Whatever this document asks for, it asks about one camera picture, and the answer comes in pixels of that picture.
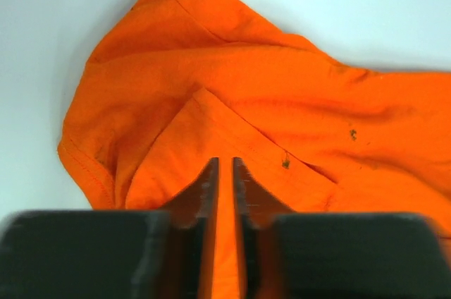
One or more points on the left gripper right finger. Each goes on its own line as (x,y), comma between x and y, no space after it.
(287,254)

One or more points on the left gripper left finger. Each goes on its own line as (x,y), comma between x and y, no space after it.
(163,253)

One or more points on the orange t shirt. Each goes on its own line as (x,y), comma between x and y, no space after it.
(177,82)

